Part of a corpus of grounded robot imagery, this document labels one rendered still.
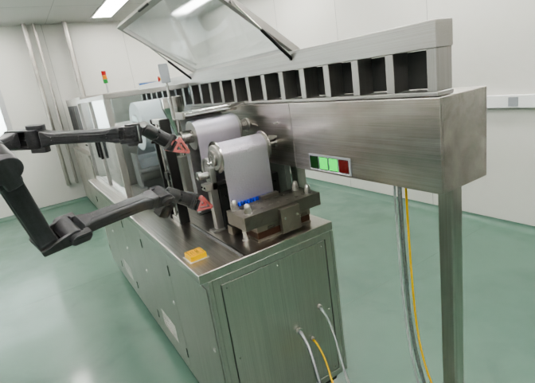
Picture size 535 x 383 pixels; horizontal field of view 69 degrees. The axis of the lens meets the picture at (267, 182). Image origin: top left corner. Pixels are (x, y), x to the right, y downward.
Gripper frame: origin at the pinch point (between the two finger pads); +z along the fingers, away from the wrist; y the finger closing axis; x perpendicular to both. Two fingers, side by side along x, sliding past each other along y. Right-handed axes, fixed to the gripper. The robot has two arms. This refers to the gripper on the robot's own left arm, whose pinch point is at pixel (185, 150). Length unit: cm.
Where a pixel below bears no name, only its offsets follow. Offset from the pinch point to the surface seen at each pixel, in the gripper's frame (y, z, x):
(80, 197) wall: -551, 82, -87
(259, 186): 6.0, 38.0, 1.1
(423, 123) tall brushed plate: 85, 32, 32
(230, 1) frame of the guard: 21, -18, 55
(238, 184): 6.0, 27.4, -2.5
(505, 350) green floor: 70, 181, -21
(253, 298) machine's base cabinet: 31, 42, -44
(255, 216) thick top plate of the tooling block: 25.5, 30.0, -12.9
